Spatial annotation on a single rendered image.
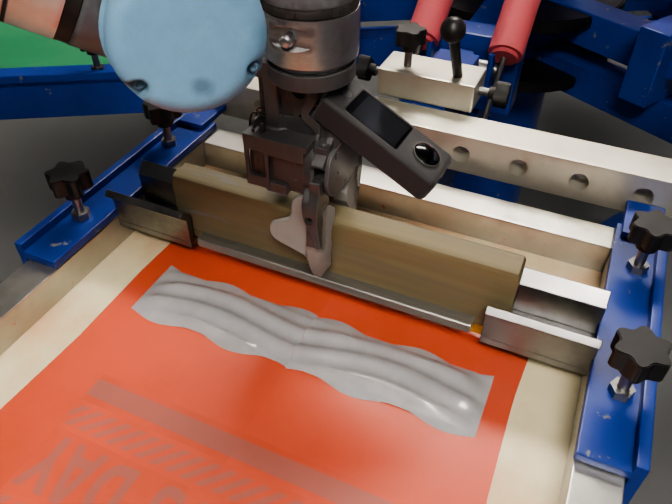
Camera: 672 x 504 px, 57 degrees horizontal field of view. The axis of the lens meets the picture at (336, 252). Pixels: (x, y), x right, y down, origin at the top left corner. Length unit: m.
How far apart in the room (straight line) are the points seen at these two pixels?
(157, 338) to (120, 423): 0.10
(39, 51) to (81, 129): 1.75
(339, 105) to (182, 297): 0.27
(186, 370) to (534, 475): 0.32
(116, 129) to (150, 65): 2.65
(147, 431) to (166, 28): 0.37
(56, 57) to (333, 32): 0.81
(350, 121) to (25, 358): 0.38
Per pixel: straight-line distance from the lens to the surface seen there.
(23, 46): 1.30
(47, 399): 0.62
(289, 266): 0.63
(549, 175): 0.75
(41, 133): 3.04
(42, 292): 0.69
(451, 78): 0.79
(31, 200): 2.62
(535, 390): 0.60
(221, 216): 0.65
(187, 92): 0.31
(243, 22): 0.30
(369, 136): 0.50
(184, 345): 0.62
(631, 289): 0.66
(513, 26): 0.95
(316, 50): 0.47
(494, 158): 0.75
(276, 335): 0.61
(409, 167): 0.50
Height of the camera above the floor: 1.42
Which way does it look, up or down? 42 degrees down
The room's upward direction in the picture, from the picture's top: straight up
